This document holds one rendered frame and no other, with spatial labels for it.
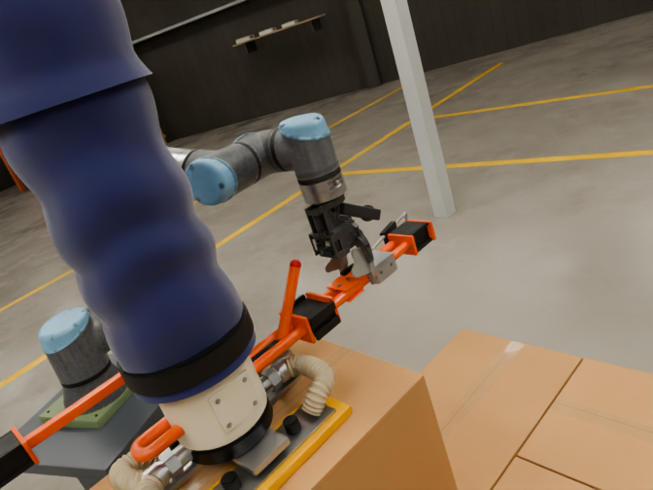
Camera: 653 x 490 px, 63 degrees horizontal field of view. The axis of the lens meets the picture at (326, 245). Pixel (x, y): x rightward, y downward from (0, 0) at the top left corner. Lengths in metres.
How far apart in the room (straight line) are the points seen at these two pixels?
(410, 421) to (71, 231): 0.67
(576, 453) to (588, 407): 0.15
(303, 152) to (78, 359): 0.99
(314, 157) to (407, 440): 0.56
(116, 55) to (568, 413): 1.28
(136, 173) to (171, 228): 0.09
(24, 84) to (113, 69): 0.10
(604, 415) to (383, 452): 0.67
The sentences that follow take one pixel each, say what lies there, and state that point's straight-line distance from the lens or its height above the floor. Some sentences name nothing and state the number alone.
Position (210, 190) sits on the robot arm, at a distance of 1.00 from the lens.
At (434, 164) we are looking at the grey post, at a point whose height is 0.43.
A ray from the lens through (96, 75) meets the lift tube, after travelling 0.74.
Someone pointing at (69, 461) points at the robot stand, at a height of 0.75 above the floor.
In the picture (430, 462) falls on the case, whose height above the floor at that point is 0.76.
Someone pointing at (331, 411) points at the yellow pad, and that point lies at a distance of 1.01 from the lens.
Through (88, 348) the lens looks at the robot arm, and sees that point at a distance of 1.73.
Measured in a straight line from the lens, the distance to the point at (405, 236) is 1.24.
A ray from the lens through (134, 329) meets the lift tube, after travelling 0.82.
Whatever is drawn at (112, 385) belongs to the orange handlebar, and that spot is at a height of 1.08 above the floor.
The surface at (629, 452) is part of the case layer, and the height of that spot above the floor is 0.54.
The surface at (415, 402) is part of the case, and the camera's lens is 1.06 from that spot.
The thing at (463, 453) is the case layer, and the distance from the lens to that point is 1.46.
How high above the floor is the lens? 1.59
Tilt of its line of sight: 22 degrees down
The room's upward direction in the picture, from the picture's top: 19 degrees counter-clockwise
